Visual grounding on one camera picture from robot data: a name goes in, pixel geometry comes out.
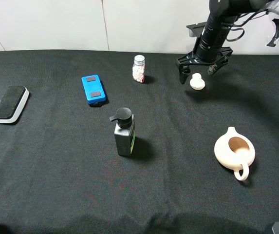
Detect glass jar of pills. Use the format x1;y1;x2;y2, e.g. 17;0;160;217
132;55;146;83

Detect black pump dispenser bottle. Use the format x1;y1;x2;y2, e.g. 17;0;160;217
109;107;135;157

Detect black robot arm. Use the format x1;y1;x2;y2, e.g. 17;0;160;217
177;0;269;84

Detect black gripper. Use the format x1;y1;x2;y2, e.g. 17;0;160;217
177;47;233;84

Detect black tablecloth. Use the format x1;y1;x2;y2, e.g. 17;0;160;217
0;50;279;234

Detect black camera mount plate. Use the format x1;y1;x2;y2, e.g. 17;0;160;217
186;22;206;38

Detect black cable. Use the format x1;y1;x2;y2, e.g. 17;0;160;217
223;7;271;42

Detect white gourd-shaped lid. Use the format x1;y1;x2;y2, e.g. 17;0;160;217
189;73;205;90

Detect blue rectangular box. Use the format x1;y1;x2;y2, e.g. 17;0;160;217
81;75;107;106

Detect black white board eraser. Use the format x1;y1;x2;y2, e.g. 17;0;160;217
0;85;30;124

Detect beige ceramic teapot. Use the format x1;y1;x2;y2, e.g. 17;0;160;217
214;127;256;181

